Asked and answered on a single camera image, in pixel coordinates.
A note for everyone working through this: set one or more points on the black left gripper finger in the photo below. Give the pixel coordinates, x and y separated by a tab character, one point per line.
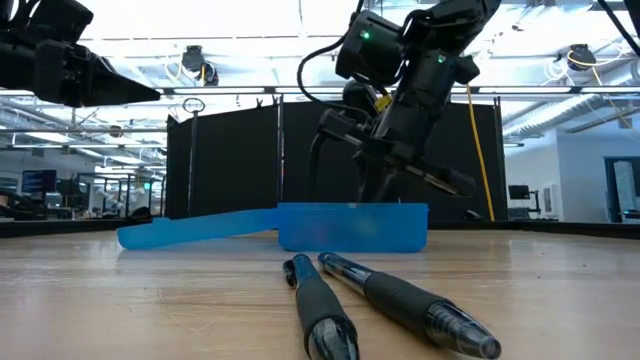
110	82
110	102

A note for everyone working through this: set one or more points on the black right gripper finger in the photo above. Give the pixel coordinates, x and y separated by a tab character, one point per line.
368	182
387	187

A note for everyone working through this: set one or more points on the blue plastic supply box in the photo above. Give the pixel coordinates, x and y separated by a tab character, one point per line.
350	227

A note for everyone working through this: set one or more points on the black grip ballpoint pen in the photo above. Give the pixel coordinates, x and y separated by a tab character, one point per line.
320	310
400	295

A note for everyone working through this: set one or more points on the black ceiling spotlight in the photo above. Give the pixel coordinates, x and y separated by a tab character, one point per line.
581	56
192	57

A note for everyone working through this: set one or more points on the dark computer monitor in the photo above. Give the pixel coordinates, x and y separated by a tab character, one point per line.
39	181

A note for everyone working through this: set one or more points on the small monitor on stand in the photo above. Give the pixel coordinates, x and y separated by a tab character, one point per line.
519	192

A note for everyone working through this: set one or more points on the black partition panel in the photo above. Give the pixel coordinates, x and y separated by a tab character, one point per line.
225	165

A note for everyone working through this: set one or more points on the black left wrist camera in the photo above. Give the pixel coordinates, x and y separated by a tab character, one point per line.
55	20

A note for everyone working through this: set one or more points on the background workstation frame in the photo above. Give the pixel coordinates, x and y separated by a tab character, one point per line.
120	197

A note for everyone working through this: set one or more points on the blue door frame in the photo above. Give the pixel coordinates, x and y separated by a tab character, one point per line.
609	190

